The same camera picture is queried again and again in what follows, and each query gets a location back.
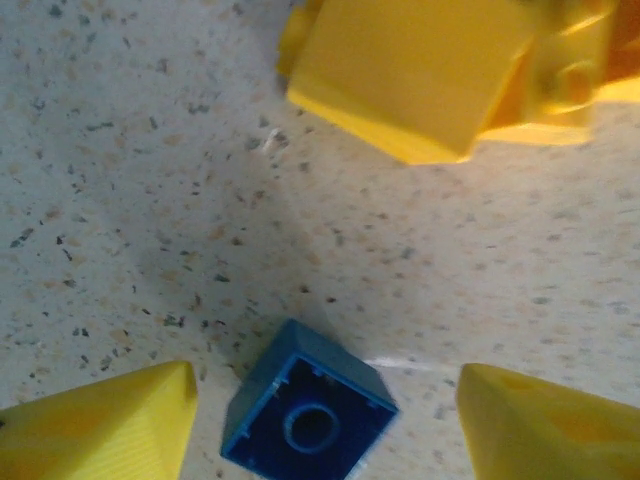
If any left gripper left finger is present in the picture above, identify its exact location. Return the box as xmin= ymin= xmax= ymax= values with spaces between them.
xmin=0 ymin=359 xmax=199 ymax=480

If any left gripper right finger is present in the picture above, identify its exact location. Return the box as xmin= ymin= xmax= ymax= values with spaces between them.
xmin=457 ymin=362 xmax=640 ymax=480

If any blue lego brick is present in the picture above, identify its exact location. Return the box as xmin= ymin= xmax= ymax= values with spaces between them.
xmin=219 ymin=318 xmax=401 ymax=480

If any yellow lego brick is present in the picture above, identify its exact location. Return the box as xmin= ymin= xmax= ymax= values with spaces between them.
xmin=479 ymin=0 xmax=619 ymax=146
xmin=277 ymin=0 xmax=534 ymax=166

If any orange lego brick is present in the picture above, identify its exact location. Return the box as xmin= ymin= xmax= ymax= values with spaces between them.
xmin=602 ymin=0 xmax=640 ymax=89

